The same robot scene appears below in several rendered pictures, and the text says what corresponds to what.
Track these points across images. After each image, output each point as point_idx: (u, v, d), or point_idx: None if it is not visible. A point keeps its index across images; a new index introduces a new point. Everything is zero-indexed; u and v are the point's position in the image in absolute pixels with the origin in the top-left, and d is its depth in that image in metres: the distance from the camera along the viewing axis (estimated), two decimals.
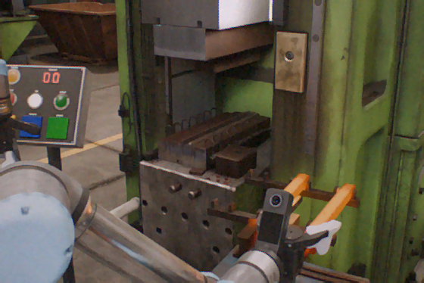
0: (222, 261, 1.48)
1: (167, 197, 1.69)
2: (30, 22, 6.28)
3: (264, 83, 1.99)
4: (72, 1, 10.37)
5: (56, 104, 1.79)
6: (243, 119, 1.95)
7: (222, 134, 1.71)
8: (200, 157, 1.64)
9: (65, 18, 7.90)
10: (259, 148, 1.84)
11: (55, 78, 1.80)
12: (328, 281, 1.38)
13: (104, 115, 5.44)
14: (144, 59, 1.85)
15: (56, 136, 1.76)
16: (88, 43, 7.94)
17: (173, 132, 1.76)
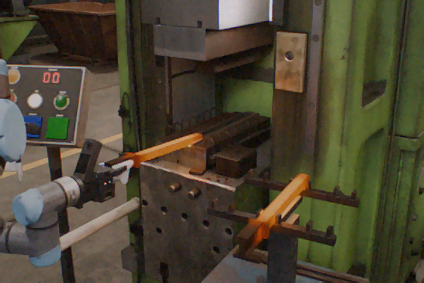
0: (222, 261, 1.48)
1: (167, 197, 1.69)
2: (30, 22, 6.28)
3: (264, 83, 1.99)
4: (72, 1, 10.37)
5: (56, 104, 1.79)
6: (243, 119, 1.95)
7: (222, 134, 1.71)
8: (200, 157, 1.64)
9: (65, 18, 7.90)
10: (259, 148, 1.84)
11: (55, 78, 1.80)
12: (328, 281, 1.38)
13: (104, 115, 5.44)
14: (144, 59, 1.85)
15: (56, 136, 1.76)
16: (88, 43, 7.94)
17: (173, 132, 1.76)
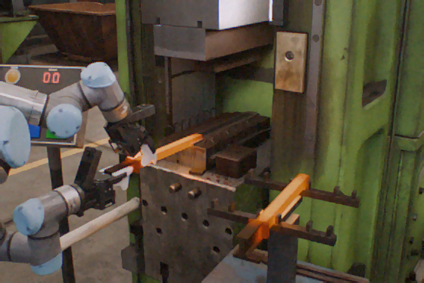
0: (222, 261, 1.48)
1: (167, 197, 1.69)
2: (30, 22, 6.28)
3: (264, 83, 1.99)
4: (72, 1, 10.37)
5: None
6: (243, 119, 1.95)
7: (222, 134, 1.71)
8: (200, 157, 1.64)
9: (65, 18, 7.90)
10: (259, 148, 1.84)
11: (55, 78, 1.80)
12: (328, 281, 1.38)
13: None
14: (144, 59, 1.85)
15: (56, 136, 1.76)
16: (88, 43, 7.94)
17: (173, 132, 1.76)
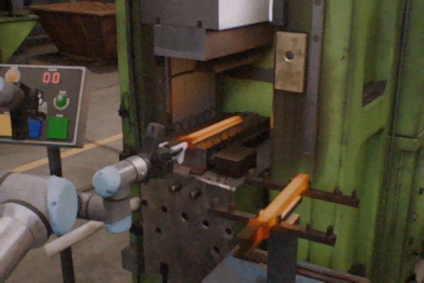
0: (222, 261, 1.48)
1: (167, 197, 1.69)
2: (30, 22, 6.28)
3: (264, 83, 1.99)
4: (72, 1, 10.37)
5: (56, 104, 1.79)
6: (243, 119, 1.95)
7: (222, 134, 1.71)
8: (200, 157, 1.64)
9: (65, 18, 7.90)
10: (259, 148, 1.84)
11: (55, 78, 1.80)
12: (328, 281, 1.38)
13: (104, 115, 5.44)
14: (144, 59, 1.85)
15: (56, 136, 1.76)
16: (88, 43, 7.94)
17: (173, 132, 1.76)
